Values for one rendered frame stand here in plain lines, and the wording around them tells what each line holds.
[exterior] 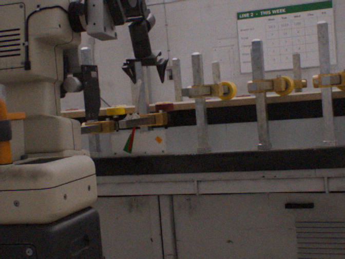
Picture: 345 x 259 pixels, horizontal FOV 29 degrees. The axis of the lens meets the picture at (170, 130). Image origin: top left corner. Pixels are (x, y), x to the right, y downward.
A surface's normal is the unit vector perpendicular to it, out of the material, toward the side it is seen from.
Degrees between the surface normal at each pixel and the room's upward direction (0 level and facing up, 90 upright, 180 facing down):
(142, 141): 90
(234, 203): 90
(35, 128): 82
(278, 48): 90
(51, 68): 90
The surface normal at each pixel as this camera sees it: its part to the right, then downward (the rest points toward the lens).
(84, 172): 0.95, -0.06
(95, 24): -0.32, -0.07
